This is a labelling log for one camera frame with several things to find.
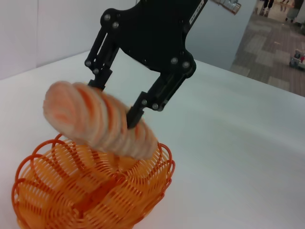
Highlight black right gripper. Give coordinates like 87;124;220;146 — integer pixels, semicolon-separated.
84;0;207;130

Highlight orange striped sliced bread loaf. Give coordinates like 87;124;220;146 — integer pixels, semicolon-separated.
42;81;159;160

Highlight orange wire basket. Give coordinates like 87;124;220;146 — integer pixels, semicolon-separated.
11;133;176;229

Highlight person legs in background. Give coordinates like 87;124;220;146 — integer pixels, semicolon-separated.
261;0;275;17

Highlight white cart with coloured items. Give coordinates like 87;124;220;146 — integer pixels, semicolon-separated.
289;49;305;70

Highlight grey background cart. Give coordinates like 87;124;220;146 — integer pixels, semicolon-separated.
285;9;305;24

